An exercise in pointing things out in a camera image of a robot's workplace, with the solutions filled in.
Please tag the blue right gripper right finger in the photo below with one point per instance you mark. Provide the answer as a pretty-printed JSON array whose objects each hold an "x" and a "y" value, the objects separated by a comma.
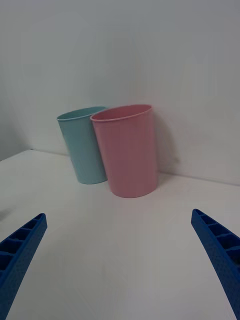
[{"x": 220, "y": 247}]

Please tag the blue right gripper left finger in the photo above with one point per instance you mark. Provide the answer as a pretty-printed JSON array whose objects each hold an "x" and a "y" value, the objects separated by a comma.
[{"x": 23, "y": 247}]

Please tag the pale blue plastic bin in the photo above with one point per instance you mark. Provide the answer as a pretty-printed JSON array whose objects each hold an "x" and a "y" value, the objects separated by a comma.
[{"x": 80, "y": 147}]

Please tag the pink plastic bin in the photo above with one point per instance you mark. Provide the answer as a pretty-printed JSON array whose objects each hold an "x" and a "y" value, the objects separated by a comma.
[{"x": 127, "y": 155}]

